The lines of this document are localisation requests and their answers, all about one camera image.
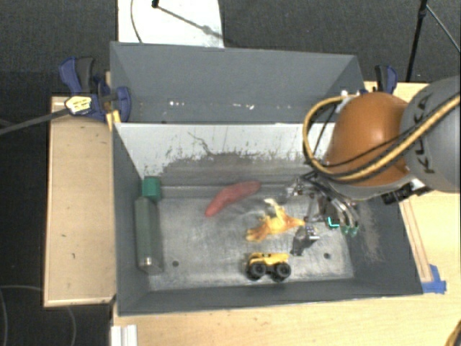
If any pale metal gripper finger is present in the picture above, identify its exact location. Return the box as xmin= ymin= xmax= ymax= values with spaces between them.
xmin=290 ymin=226 xmax=321 ymax=257

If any yellow toy animal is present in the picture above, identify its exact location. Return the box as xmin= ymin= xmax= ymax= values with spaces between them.
xmin=245 ymin=198 xmax=307 ymax=244

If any yellow toy truck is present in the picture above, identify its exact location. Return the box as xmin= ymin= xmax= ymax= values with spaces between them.
xmin=244 ymin=251 xmax=292 ymax=283

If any pink long toy food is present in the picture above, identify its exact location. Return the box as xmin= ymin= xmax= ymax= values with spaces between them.
xmin=204 ymin=180 xmax=262 ymax=218

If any grey metal bin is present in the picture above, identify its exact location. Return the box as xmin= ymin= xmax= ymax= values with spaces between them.
xmin=109 ymin=41 xmax=424 ymax=316

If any pale wood flat board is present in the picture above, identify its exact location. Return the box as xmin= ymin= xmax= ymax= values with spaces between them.
xmin=42 ymin=95 xmax=117 ymax=308

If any black cylinder on white bracket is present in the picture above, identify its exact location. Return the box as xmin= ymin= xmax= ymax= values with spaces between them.
xmin=381 ymin=177 xmax=434 ymax=205

